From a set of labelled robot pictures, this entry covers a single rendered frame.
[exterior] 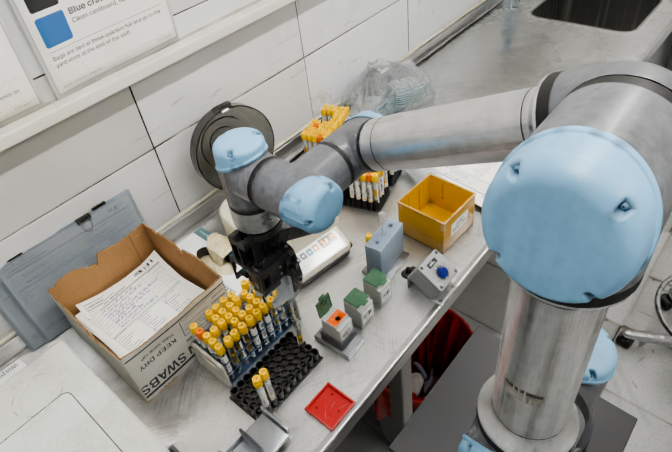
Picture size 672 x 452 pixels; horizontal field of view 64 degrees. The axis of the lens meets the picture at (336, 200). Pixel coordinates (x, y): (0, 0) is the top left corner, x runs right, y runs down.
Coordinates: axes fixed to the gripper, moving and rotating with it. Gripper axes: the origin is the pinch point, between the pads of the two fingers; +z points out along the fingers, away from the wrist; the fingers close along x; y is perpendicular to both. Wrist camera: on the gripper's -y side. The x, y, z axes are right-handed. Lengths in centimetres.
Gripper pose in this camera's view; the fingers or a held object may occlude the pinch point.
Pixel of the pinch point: (288, 293)
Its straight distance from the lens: 99.2
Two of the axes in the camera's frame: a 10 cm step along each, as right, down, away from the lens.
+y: -6.3, 5.5, -5.4
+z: 1.0, 7.5, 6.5
